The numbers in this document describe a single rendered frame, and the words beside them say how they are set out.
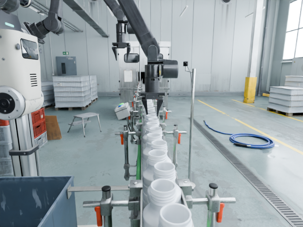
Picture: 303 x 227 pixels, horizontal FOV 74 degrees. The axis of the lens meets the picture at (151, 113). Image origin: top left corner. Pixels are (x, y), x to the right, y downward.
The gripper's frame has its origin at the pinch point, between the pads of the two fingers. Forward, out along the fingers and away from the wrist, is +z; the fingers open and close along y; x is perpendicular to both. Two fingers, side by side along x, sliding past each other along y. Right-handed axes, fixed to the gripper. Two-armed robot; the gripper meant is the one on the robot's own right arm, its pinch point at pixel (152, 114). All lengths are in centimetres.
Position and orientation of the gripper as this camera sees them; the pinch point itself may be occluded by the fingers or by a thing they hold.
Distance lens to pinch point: 80.9
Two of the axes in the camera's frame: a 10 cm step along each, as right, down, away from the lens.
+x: -0.4, -2.0, 9.8
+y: 10.0, -0.1, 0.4
